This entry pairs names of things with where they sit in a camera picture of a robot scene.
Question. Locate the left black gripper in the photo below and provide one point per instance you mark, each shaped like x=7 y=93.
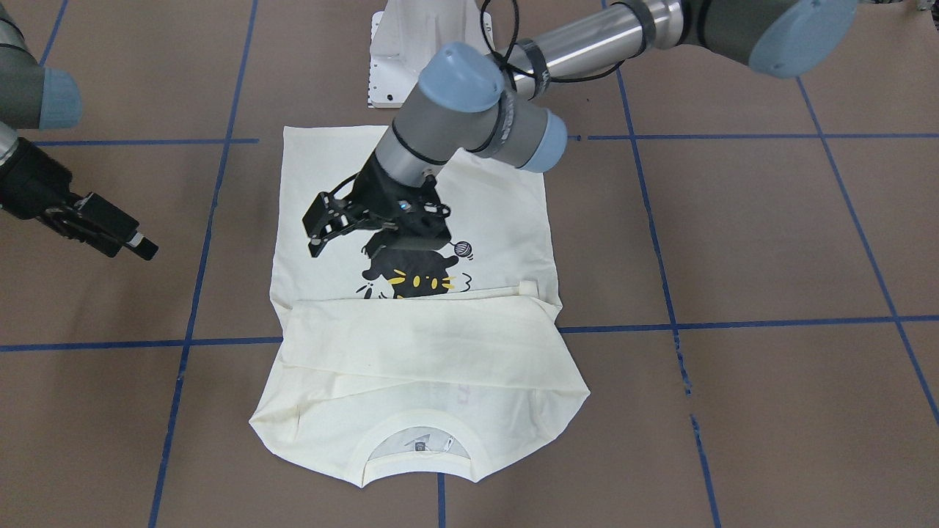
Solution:
x=372 y=188

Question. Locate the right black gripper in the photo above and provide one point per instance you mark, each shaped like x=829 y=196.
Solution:
x=31 y=181

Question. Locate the cream long-sleeve cat shirt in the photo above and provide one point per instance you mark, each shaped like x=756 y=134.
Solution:
x=441 y=361

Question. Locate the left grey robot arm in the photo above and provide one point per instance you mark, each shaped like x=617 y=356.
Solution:
x=484 y=102

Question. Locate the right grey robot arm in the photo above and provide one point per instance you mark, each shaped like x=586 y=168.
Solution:
x=33 y=97

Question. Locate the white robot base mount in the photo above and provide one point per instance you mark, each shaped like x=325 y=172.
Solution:
x=407 y=34

